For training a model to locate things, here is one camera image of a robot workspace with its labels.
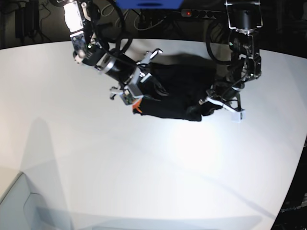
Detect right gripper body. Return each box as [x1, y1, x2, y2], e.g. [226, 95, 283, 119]
[109, 48, 162, 100]

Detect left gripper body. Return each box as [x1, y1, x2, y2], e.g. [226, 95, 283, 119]
[198, 82, 241, 113]

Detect black t-shirt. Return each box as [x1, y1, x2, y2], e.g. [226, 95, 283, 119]
[132, 63, 216, 122]

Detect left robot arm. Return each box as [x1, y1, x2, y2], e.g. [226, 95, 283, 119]
[189, 0, 263, 122]

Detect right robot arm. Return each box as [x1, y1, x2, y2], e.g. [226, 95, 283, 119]
[53, 0, 168, 105]

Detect black power strip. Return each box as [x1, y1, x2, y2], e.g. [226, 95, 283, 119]
[181, 9, 226, 19]

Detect blue box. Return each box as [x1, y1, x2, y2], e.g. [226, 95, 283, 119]
[116, 0, 183, 9]

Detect black device on floor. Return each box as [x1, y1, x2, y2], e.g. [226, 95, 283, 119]
[15, 0, 39, 40]

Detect grey bin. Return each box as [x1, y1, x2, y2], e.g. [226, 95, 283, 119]
[0, 173, 73, 230]

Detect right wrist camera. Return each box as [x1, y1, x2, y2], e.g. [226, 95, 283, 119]
[119, 89, 142, 105]

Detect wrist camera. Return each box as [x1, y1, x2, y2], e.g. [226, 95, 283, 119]
[231, 110, 246, 123]
[119, 89, 142, 105]

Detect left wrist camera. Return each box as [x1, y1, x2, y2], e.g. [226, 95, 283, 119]
[231, 110, 246, 123]

